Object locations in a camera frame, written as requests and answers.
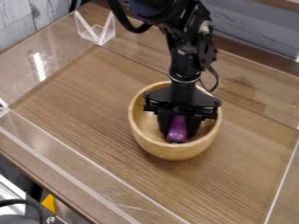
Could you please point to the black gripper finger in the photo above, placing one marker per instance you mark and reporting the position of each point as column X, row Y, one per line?
column 165, row 123
column 194, row 123

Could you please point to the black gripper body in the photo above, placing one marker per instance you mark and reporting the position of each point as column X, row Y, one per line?
column 172, row 99

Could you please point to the brown wooden bowl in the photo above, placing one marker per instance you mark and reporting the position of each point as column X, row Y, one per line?
column 150, row 137

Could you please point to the purple toy eggplant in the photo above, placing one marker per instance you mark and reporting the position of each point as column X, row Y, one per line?
column 177, row 134

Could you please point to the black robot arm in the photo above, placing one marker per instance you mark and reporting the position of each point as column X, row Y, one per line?
column 185, row 22

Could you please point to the yellow black device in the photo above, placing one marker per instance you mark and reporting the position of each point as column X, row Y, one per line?
column 40, row 213

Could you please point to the clear acrylic corner bracket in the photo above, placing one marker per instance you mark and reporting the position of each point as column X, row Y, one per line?
column 98, row 34

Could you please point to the clear acrylic tray wall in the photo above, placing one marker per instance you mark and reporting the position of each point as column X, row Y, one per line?
column 104, row 198

